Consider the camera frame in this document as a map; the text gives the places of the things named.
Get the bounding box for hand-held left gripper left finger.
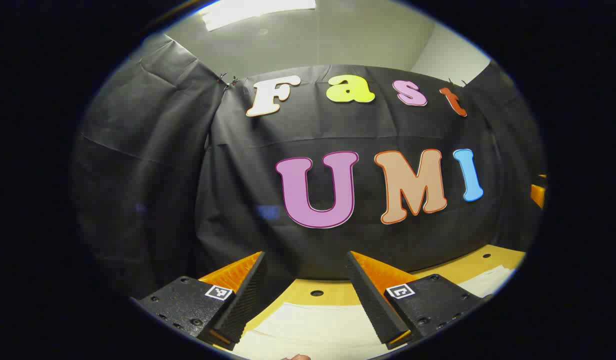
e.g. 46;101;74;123
130;251;269;351

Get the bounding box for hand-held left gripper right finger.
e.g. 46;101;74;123
345;251;494;350

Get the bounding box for ceiling light panel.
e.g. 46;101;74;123
198;0;318;32

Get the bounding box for white jeans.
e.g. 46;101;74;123
232;265;516;360

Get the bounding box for black backdrop cloth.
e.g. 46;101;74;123
70;32;546;301

